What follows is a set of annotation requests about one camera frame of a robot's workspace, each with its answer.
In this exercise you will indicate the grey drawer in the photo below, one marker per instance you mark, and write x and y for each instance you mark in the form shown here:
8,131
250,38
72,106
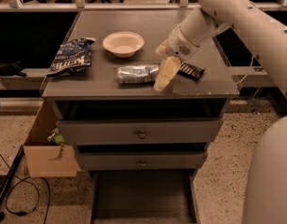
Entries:
143,197
140,161
85,132

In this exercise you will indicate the white paper bowl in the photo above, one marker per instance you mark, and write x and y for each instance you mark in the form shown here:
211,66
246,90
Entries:
123,44

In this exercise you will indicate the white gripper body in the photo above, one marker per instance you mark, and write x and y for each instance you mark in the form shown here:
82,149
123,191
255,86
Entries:
177,46

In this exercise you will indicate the silver blue redbull can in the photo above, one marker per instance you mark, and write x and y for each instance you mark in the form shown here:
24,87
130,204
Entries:
137,74

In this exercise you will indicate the blue kettle chips bag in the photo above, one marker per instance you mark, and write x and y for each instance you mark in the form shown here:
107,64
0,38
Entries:
72,57

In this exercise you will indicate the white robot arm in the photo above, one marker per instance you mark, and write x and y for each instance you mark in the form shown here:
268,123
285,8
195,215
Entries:
265,199

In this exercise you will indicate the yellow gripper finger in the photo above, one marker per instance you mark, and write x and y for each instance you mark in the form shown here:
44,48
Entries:
161,49
167,71

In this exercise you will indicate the grey top drawer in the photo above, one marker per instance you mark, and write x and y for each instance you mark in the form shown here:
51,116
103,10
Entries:
85,132

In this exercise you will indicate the cardboard box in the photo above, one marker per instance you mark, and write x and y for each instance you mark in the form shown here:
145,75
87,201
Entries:
44,158

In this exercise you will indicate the black chocolate bar wrapper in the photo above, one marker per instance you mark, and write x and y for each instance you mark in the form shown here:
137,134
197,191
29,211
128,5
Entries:
190,71

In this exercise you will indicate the green bottle in box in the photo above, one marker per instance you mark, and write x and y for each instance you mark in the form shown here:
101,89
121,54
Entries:
56,137

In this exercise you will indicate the grey drawer cabinet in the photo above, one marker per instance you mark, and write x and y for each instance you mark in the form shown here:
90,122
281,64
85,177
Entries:
96,95

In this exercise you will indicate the grey middle drawer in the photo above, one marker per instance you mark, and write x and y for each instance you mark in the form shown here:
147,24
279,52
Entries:
140,161

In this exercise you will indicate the grey bottom drawer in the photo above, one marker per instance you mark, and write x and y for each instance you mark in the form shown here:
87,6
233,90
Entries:
143,197

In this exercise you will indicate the black object on ledge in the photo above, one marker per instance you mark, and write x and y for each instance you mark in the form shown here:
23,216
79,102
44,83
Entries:
11,69

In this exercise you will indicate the black floor bar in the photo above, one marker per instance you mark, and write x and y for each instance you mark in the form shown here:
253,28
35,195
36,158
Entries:
5,180

